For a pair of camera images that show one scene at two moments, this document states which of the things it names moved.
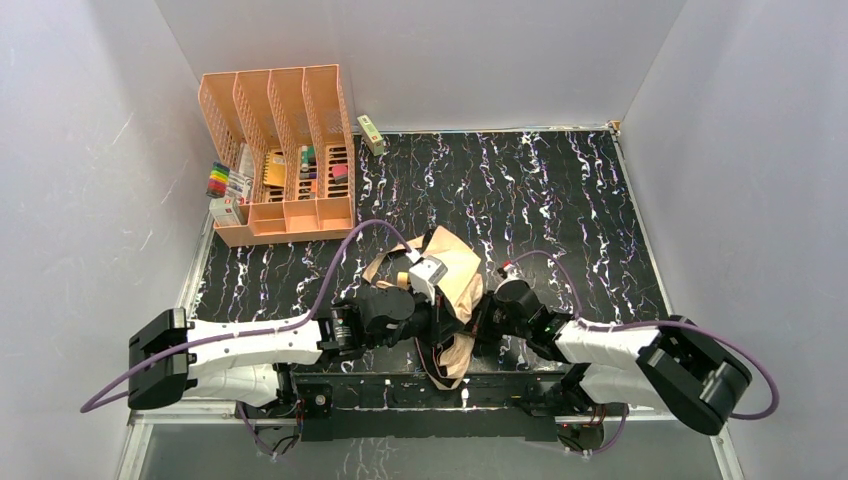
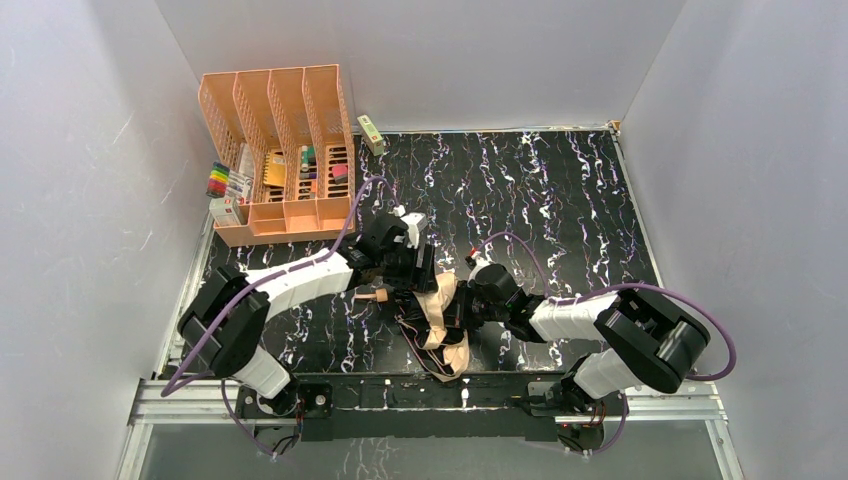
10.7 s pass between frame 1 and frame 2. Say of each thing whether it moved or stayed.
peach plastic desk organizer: stayed
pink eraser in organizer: stayed
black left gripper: moved
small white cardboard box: stayed
